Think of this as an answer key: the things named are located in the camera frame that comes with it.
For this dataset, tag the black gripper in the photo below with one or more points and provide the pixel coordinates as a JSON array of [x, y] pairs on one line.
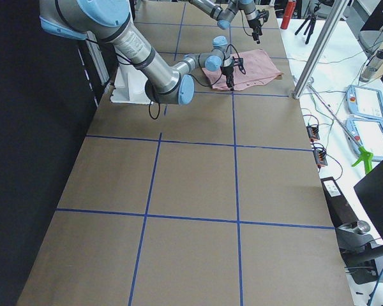
[[254, 25], [227, 70]]

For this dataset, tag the pink Snoopy t-shirt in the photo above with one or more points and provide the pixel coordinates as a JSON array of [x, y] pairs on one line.
[[260, 70]]

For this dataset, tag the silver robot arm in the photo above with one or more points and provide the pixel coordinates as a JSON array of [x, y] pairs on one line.
[[110, 22], [224, 17]]

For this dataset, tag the red cylinder bottle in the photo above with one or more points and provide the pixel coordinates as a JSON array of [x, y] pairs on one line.
[[288, 13]]

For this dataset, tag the upper orange terminal block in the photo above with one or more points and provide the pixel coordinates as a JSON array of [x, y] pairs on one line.
[[313, 132]]

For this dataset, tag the orange terminal block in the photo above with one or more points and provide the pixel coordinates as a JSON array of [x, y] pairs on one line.
[[313, 132], [320, 155]]

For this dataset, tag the clear water bottle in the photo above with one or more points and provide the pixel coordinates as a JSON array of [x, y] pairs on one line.
[[372, 66]]

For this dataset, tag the lower orange terminal block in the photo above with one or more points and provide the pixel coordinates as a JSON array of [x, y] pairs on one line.
[[320, 155]]

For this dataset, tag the upper blue teach pendant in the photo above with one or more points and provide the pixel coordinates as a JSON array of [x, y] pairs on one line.
[[365, 102]]

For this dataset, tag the blue teach pendant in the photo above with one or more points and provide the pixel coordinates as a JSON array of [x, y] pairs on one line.
[[365, 102], [370, 132]]

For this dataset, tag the lower blue teach pendant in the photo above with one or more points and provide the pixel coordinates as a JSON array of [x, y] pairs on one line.
[[370, 132]]

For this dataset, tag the black power box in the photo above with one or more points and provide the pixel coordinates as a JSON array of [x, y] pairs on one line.
[[339, 208]]

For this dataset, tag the black monitor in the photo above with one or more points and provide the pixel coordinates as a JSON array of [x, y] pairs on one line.
[[369, 191]]

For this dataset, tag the black clamp stand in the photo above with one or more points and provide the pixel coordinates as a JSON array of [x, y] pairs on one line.
[[362, 255]]

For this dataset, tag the aluminium camera mast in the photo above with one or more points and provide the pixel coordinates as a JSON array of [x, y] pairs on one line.
[[320, 44]]

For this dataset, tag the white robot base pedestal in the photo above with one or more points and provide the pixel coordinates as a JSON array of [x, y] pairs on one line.
[[129, 86]]

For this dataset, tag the green handled reacher grabber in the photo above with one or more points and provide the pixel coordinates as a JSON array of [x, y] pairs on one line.
[[364, 155]]

